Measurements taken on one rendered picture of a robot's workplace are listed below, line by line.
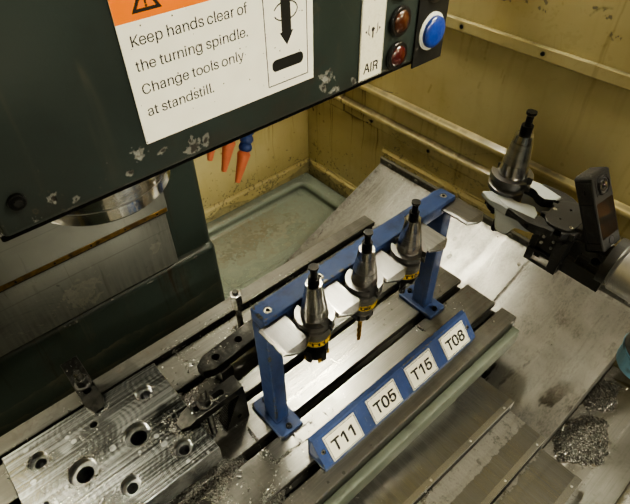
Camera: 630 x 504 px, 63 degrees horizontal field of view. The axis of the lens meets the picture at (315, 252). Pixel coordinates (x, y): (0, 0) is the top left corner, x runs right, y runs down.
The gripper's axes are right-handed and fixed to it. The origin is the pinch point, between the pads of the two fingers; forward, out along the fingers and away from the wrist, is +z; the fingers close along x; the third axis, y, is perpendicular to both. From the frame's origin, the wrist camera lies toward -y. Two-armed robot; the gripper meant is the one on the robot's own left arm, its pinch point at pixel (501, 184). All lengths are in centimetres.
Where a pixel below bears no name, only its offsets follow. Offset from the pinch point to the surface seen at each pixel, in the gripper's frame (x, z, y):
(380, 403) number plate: -21.9, -0.7, 41.8
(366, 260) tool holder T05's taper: -22.2, 7.0, 7.9
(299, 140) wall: 44, 103, 60
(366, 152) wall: 49, 72, 52
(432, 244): -5.6, 6.2, 14.2
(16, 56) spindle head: -60, 2, -37
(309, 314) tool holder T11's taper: -33.9, 6.9, 11.7
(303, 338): -36.1, 5.7, 14.5
